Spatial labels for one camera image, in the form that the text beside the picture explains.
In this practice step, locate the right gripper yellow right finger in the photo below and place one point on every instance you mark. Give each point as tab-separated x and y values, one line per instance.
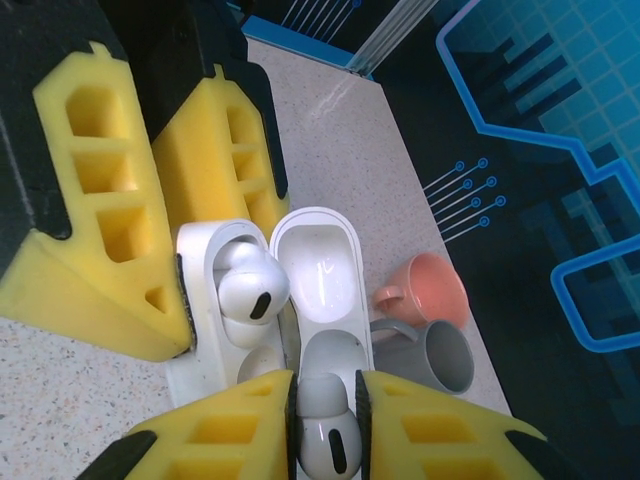
440	440

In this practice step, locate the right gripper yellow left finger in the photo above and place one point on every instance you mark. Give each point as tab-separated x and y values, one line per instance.
225	430

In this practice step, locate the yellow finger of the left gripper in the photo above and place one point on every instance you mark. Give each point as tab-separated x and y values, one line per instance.
75	280
200	160

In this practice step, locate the white earbud charging case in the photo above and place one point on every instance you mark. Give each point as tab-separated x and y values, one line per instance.
325	280

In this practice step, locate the grey ceramic mug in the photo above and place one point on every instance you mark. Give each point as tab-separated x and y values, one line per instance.
450	360

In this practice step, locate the orange ceramic mug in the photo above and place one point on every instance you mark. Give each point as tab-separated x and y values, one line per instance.
435	285

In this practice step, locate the aluminium frame post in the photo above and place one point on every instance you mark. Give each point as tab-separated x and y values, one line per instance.
395	30

